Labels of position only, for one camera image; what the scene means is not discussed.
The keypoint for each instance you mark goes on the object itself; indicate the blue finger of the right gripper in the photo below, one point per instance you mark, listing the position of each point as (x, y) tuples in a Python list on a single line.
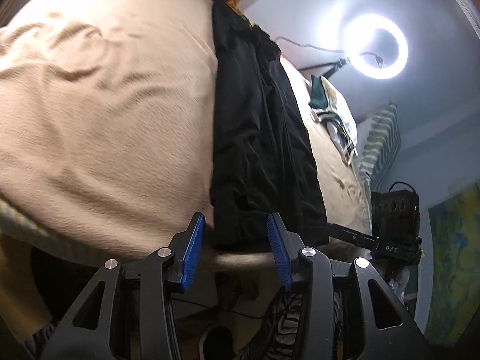
[(351, 236)]

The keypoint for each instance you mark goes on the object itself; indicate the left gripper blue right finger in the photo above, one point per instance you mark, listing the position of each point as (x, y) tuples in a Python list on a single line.
[(285, 248)]

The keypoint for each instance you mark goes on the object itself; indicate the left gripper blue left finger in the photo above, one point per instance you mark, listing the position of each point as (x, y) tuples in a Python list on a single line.
[(186, 249)]

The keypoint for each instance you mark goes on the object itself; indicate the black t-shirt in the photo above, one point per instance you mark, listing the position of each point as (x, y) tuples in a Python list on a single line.
[(262, 156)]

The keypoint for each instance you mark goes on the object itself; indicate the right gloved hand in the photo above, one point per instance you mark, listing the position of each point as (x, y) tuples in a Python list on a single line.
[(397, 281)]

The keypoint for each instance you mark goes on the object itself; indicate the green white striped blanket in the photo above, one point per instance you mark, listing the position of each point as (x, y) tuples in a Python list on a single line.
[(378, 144)]

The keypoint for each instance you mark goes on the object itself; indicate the white canvas tote bag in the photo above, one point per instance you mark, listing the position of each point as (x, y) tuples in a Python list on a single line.
[(338, 121)]

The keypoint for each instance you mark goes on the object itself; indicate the beige bed blanket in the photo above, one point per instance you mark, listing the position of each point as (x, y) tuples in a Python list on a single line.
[(106, 124)]

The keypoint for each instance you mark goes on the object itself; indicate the dark green folded cloth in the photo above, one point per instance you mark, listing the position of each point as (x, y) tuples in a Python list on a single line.
[(318, 98)]

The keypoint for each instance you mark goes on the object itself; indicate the black gooseneck phone holder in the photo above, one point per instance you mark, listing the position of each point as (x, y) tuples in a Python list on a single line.
[(377, 58)]

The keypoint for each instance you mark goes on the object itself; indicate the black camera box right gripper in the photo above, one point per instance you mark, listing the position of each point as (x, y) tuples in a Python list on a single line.
[(395, 214)]

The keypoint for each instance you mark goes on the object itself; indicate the black ring light tripod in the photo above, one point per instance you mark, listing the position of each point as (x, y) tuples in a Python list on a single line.
[(333, 67)]

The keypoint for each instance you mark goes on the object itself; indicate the white ring light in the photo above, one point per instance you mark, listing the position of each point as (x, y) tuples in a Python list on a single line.
[(380, 35)]

